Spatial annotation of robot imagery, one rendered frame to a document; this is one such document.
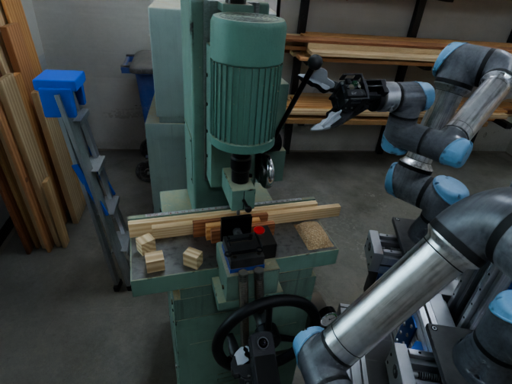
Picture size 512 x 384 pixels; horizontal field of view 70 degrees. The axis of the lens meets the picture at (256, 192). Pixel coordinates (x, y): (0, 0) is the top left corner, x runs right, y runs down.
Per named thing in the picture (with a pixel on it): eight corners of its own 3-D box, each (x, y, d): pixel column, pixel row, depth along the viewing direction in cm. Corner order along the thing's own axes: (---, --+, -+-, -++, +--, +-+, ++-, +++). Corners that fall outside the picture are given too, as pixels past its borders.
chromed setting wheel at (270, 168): (265, 196, 120) (268, 163, 114) (254, 177, 130) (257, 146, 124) (273, 195, 121) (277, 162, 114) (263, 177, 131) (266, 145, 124)
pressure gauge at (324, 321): (318, 331, 119) (322, 315, 114) (313, 321, 122) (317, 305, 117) (335, 328, 120) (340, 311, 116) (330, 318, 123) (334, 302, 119)
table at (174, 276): (132, 328, 89) (129, 311, 85) (130, 245, 113) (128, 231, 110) (351, 286, 105) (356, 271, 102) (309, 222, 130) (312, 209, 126)
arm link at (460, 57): (415, 210, 123) (495, 43, 105) (376, 192, 131) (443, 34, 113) (426, 207, 132) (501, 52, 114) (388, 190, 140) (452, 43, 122)
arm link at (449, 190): (450, 232, 118) (466, 197, 111) (411, 212, 126) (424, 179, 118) (463, 218, 125) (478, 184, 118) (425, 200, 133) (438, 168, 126)
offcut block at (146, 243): (136, 249, 103) (135, 238, 101) (150, 244, 105) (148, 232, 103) (142, 256, 101) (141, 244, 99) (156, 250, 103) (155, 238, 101)
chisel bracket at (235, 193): (231, 216, 105) (232, 191, 101) (221, 190, 117) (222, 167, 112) (255, 212, 108) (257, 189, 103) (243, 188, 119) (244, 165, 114)
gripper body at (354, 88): (340, 72, 86) (384, 72, 89) (324, 93, 94) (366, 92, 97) (347, 100, 83) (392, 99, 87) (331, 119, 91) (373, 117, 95)
